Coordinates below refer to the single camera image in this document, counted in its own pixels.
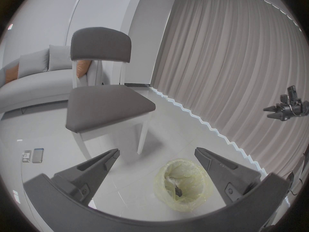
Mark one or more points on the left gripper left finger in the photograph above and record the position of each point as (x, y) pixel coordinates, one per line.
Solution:
(91, 170)

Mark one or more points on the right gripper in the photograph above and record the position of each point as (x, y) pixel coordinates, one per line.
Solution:
(287, 111)

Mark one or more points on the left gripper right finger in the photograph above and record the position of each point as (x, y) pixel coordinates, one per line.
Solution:
(224, 175)

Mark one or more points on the yellow plastic bag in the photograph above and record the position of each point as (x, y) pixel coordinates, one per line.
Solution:
(161, 192)

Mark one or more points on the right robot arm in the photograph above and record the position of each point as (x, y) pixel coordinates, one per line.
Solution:
(292, 93)

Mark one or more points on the crumpled black plastic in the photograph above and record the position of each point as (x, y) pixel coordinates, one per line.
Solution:
(179, 191)

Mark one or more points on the grey and white chair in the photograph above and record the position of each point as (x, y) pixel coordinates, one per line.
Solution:
(103, 105)

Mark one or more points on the beige curtain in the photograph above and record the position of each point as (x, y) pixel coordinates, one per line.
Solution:
(229, 57)

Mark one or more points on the pale grey sofa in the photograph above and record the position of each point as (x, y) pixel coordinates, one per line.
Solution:
(36, 90)

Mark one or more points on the grey pillow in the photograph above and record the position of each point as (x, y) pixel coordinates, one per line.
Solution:
(59, 57)
(33, 63)

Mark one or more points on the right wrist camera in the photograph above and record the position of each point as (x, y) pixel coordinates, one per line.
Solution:
(283, 99)

